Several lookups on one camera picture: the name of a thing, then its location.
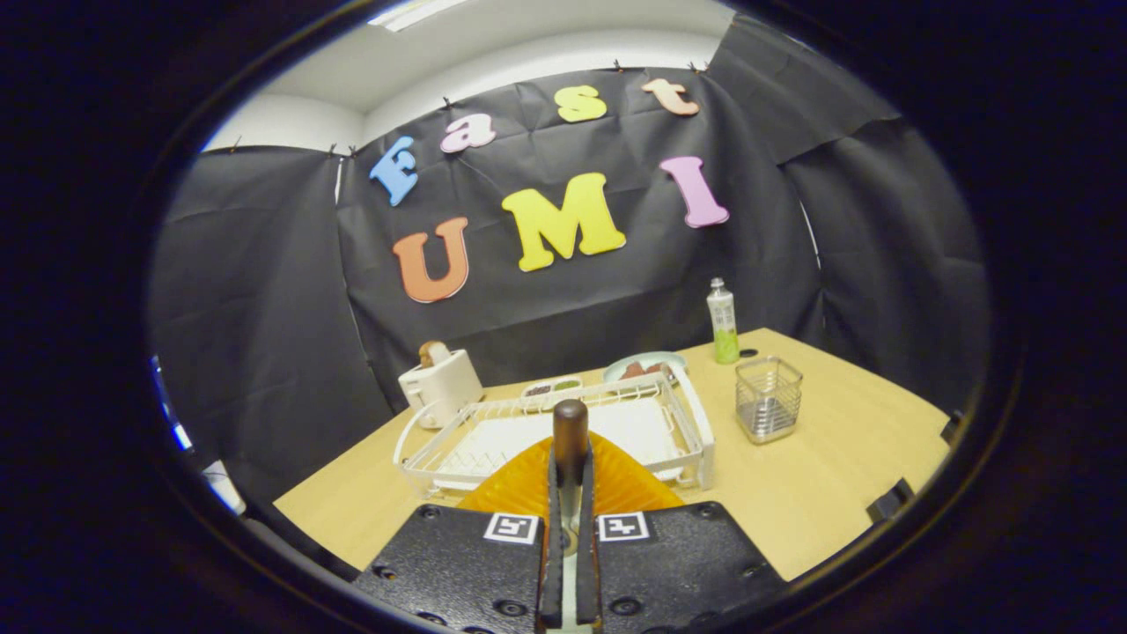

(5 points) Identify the black backdrop cloth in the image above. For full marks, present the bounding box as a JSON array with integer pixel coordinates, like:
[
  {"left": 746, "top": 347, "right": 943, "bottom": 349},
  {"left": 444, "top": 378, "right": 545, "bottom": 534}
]
[{"left": 145, "top": 13, "right": 991, "bottom": 512}]

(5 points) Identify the white wire dish rack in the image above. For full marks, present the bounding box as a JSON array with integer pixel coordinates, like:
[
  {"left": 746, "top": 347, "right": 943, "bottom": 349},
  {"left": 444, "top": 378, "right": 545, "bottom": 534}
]
[{"left": 393, "top": 368, "right": 716, "bottom": 501}]

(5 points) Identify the wooden handled spoon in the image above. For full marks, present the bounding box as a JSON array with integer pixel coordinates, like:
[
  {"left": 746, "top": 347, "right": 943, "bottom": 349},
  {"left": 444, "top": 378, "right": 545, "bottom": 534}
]
[{"left": 552, "top": 399, "right": 591, "bottom": 630}]

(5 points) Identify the ceiling light panel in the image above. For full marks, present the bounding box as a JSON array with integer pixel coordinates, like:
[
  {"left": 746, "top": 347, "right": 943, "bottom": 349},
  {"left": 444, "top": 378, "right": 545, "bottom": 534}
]
[{"left": 368, "top": 0, "right": 468, "bottom": 33}]

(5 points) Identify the clear wire basket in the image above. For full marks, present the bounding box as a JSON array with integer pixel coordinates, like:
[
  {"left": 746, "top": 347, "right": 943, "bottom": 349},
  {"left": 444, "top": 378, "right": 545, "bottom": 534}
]
[{"left": 735, "top": 356, "right": 804, "bottom": 445}]

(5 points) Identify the green drink bottle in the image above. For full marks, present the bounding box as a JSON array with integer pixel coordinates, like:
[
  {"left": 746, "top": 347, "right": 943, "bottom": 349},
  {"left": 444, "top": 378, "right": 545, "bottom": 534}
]
[{"left": 706, "top": 277, "right": 741, "bottom": 365}]

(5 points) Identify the white divided bean tray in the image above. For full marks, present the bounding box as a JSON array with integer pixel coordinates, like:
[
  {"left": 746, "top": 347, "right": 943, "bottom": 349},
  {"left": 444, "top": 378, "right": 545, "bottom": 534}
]
[{"left": 519, "top": 376, "right": 585, "bottom": 399}]

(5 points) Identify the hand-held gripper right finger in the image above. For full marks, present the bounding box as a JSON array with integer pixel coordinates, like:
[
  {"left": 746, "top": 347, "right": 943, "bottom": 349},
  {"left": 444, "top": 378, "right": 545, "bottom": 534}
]
[{"left": 577, "top": 431, "right": 787, "bottom": 634}]

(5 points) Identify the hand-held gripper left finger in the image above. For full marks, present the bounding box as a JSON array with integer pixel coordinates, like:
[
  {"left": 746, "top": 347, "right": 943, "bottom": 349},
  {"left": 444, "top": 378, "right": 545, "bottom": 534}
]
[{"left": 352, "top": 433, "right": 565, "bottom": 634}]

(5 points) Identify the white toaster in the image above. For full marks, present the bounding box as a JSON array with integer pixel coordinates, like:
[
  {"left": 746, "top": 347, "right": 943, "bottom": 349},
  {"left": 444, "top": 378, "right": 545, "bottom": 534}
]
[{"left": 398, "top": 349, "right": 484, "bottom": 430}]

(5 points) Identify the white drip tray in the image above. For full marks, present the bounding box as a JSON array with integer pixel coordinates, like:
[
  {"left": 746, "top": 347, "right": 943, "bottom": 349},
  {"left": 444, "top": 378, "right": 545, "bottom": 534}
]
[{"left": 438, "top": 398, "right": 683, "bottom": 481}]

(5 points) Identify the pale green dish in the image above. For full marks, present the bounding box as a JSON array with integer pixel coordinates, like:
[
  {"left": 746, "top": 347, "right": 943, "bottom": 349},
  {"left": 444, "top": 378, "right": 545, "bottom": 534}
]
[{"left": 602, "top": 351, "right": 689, "bottom": 386}]

